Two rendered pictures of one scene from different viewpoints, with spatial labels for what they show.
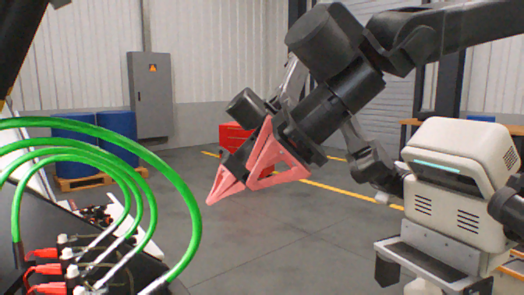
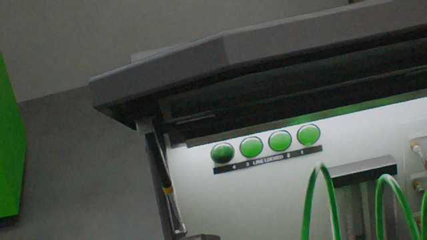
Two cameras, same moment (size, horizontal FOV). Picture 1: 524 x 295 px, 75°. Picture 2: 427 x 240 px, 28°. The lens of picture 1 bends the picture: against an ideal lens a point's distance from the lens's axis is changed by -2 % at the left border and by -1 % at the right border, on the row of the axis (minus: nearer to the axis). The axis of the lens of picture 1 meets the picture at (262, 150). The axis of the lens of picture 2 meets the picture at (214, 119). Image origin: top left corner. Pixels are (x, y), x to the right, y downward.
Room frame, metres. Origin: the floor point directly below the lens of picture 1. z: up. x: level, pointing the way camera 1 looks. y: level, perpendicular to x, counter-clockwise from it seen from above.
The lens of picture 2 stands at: (0.97, -0.87, 2.27)
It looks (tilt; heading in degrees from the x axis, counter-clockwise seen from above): 28 degrees down; 122
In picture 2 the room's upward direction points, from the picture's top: 11 degrees counter-clockwise
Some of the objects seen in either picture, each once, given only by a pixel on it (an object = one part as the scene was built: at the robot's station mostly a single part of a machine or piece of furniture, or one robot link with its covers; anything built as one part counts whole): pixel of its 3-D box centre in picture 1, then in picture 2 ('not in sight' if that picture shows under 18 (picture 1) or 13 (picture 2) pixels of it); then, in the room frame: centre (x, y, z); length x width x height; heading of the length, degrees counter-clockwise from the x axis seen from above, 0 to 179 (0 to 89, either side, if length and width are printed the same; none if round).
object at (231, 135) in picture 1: (246, 153); not in sight; (4.98, 0.23, 0.43); 0.70 x 0.46 x 0.86; 66
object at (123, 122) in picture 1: (97, 146); not in sight; (5.07, 2.51, 0.51); 1.20 x 0.85 x 1.02; 129
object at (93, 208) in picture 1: (97, 212); not in sight; (1.17, 0.61, 1.01); 0.23 x 0.11 x 0.06; 36
